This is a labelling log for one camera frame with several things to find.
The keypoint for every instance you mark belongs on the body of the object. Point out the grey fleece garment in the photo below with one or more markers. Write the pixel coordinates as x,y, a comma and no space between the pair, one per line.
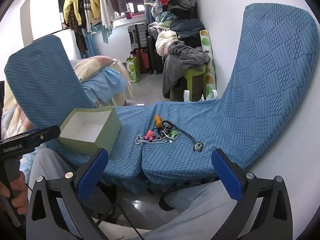
175,65

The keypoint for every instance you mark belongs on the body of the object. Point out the blue quilted sofa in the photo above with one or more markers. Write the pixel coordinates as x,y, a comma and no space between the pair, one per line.
225,120

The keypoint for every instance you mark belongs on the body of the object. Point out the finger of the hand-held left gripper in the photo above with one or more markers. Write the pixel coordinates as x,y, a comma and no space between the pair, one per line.
47,133

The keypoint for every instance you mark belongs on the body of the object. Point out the white shirt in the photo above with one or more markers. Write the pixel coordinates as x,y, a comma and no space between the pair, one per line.
106,7

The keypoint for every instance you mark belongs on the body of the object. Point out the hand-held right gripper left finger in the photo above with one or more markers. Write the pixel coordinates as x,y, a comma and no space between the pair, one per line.
92,175

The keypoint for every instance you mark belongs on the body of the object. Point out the grey suitcase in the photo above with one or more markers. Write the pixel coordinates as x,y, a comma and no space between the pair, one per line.
137,36

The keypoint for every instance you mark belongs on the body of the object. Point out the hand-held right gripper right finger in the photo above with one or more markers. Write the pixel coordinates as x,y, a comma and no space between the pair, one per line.
226,177

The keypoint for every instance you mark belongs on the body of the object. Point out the striped sweater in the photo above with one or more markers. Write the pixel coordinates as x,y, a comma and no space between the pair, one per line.
86,5

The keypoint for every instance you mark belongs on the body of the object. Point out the green plastic stool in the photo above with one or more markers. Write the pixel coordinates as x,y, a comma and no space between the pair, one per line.
197,80

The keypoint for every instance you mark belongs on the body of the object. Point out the white wardrobe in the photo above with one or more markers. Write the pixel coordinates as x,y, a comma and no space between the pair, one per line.
45,12

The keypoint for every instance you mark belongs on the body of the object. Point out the black suitcase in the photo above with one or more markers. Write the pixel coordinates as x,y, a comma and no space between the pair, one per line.
154,60

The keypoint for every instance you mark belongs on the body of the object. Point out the yellow hooded top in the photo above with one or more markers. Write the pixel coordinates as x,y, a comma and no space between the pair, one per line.
95,2

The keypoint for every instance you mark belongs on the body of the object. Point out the light blue blanket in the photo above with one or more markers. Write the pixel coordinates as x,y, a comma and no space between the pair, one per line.
105,85

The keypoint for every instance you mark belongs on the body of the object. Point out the pile of mixed clothes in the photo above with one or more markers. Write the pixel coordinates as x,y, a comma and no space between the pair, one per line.
172,7

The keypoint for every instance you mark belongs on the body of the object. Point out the dark blue garment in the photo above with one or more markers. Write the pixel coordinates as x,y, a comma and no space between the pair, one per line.
187,27

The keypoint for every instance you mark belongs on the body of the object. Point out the beige quilt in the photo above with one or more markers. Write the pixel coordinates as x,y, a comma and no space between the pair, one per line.
87,65

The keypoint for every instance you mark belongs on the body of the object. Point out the light blue hanging garment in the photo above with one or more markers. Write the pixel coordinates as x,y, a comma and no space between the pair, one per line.
105,31

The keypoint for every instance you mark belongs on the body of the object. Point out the green cardboard box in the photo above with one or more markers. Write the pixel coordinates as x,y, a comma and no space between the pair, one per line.
102,141

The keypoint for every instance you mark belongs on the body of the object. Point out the person's left hand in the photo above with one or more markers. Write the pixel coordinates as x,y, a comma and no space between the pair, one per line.
21,192

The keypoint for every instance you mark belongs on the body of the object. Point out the bed with beige skirt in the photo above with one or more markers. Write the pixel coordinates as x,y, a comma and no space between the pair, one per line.
123,72

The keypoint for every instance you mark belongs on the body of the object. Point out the yellow jacket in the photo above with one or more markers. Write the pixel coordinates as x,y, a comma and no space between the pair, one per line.
71,2

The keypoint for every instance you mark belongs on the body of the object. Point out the cream fluffy garment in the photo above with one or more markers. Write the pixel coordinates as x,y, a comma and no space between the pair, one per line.
163,41

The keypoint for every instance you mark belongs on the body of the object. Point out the dark patterned scarf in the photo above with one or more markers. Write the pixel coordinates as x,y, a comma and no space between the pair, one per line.
80,37

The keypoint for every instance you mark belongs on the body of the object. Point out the orange pendant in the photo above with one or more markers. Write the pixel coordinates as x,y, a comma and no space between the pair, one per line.
158,122

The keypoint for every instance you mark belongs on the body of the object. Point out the pastel checked blanket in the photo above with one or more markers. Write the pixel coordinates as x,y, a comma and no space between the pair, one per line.
12,120

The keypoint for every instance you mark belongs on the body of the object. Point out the red suitcase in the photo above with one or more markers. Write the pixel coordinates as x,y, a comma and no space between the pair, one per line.
143,61

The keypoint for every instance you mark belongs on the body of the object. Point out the person's grey trousers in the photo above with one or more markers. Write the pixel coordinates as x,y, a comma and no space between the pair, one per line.
200,217

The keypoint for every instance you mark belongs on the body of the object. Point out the blue curtain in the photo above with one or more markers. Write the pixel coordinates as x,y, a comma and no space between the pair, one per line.
148,10

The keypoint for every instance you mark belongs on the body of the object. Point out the green ornament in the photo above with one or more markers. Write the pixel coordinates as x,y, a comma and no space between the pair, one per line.
173,132

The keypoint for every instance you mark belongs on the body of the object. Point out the pink flower ornament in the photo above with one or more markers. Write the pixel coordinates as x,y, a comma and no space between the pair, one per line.
149,134

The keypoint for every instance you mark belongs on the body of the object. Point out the green shopping bag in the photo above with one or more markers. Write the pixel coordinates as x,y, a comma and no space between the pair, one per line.
133,71

